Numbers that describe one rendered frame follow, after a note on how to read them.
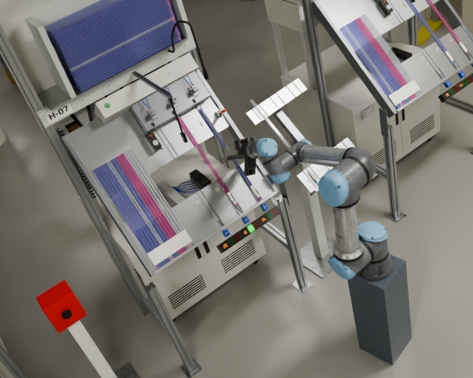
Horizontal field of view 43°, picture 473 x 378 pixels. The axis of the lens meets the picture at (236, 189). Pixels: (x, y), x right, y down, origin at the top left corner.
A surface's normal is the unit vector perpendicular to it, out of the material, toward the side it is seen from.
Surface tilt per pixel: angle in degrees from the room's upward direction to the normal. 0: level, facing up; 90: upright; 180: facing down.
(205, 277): 90
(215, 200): 47
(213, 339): 0
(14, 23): 90
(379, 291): 90
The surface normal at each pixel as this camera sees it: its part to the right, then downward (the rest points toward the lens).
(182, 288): 0.56, 0.42
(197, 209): 0.26, -0.19
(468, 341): -0.23, -0.75
